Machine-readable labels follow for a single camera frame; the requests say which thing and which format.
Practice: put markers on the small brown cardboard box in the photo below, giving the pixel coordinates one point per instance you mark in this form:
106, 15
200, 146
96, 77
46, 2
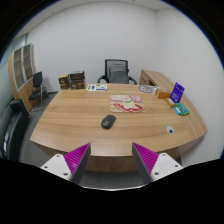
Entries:
63, 81

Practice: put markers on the patterned mouse pad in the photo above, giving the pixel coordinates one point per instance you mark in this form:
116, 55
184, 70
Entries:
126, 103

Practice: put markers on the black visitor chair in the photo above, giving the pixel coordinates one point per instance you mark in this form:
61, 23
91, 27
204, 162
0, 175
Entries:
37, 88

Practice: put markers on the black sofa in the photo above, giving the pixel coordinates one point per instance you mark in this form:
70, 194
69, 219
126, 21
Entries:
12, 130

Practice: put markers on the white printed leaflet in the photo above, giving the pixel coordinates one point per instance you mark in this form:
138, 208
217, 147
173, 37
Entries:
96, 87

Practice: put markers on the desk cable grommet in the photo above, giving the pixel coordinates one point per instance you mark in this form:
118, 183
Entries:
170, 129

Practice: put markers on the green blue packet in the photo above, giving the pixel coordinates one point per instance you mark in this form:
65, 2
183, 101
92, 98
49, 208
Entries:
181, 109

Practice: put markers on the wooden bookshelf cabinet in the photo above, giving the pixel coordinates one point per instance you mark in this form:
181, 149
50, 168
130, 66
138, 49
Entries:
21, 68

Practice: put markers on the black computer mouse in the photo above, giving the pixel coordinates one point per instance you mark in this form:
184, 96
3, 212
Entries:
108, 121

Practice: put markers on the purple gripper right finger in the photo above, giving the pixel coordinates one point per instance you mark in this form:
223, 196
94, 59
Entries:
153, 166

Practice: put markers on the wooden side cabinet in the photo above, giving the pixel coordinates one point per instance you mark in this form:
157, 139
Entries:
156, 79

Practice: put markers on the grey mesh office chair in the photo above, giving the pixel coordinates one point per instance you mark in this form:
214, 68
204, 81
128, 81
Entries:
116, 71

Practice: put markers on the large brown cardboard box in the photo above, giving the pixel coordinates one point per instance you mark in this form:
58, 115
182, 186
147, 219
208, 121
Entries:
77, 80

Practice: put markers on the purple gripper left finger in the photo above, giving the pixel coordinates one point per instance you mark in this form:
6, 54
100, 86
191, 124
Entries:
70, 166

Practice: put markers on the orange small box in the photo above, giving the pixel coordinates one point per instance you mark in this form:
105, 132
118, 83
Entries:
162, 94

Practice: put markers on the wooden office desk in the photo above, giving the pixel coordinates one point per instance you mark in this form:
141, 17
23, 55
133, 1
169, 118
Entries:
73, 118

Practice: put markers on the round patterned coaster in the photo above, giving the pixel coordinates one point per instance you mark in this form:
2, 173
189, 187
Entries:
147, 89

